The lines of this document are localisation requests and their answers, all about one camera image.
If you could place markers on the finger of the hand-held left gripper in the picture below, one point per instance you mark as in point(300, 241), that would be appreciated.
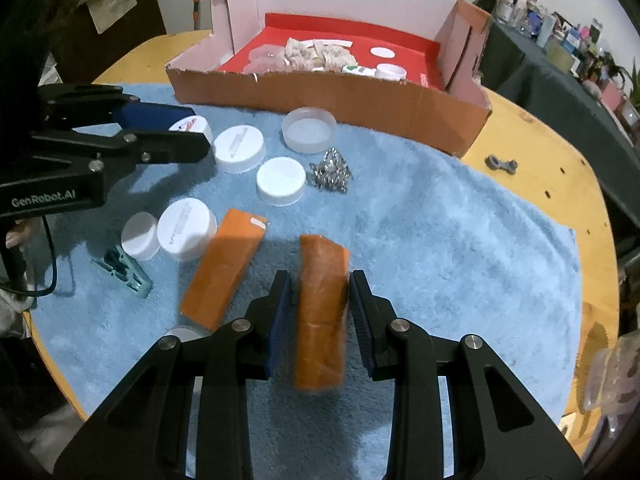
point(155, 116)
point(170, 147)

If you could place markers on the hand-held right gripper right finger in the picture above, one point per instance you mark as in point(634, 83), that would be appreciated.
point(360, 320)

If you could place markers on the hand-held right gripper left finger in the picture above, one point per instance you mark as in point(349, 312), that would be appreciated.
point(280, 320)

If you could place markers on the white cap with red logo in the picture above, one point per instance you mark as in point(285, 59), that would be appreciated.
point(196, 124)

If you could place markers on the plain orange packet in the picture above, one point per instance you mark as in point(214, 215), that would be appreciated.
point(322, 320)

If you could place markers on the clear square box with earrings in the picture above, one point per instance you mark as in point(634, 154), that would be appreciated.
point(259, 66)

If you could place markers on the cream lace scrunchie bundle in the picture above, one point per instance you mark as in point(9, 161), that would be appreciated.
point(315, 55)

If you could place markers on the orange cardboard box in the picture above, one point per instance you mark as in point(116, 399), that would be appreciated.
point(350, 110)

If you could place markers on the green and white small tube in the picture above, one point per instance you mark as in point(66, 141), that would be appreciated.
point(357, 70)

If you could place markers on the clear round plastic container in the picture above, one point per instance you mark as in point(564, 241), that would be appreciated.
point(309, 130)

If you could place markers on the person's left hand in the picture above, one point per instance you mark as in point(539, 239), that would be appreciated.
point(17, 237)

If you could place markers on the wide white embossed cap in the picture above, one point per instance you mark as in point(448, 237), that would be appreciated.
point(239, 147)

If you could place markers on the orange packet with white label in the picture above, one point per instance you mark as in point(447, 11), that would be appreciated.
point(222, 270)

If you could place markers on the large white embossed cap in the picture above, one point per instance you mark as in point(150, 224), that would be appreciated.
point(186, 227)

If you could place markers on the light blue fluffy towel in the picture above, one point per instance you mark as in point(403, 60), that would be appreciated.
point(450, 260)

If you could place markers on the teal plastic tool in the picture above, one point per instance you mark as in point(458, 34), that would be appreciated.
point(125, 269)

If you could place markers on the medium plain white cap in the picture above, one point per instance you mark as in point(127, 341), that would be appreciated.
point(281, 180)

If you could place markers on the small clear plastic case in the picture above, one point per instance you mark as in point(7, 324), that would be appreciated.
point(267, 52)

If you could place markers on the small grey metal piece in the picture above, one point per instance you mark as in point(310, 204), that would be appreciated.
point(500, 164)

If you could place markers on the white jar lid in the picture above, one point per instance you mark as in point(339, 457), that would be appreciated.
point(391, 72)

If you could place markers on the dark green side table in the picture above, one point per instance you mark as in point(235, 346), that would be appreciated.
point(550, 100)

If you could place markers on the clutter of bottles and jars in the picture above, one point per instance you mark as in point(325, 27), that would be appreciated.
point(555, 25)

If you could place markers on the potted green plant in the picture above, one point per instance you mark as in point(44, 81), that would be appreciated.
point(634, 82)

